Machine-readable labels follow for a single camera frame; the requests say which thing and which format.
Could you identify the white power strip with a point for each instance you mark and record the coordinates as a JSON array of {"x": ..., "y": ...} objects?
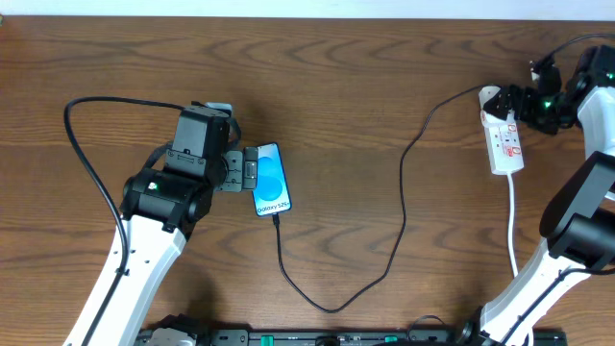
[{"x": 501, "y": 136}]

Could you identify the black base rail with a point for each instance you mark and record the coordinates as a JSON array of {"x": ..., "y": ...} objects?
[{"x": 427, "y": 336}]

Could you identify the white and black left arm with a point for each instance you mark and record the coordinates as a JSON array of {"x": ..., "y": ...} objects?
[{"x": 161, "y": 206}]

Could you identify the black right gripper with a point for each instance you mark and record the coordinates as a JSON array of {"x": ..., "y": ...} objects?
[{"x": 517, "y": 103}]

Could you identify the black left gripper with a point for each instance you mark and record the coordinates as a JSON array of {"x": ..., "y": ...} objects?
[{"x": 241, "y": 170}]

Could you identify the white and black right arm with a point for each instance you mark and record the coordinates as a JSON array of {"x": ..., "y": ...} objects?
[{"x": 577, "y": 234}]

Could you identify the blue Samsung Galaxy smartphone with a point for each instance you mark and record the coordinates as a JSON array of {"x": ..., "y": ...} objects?
[{"x": 271, "y": 195}]

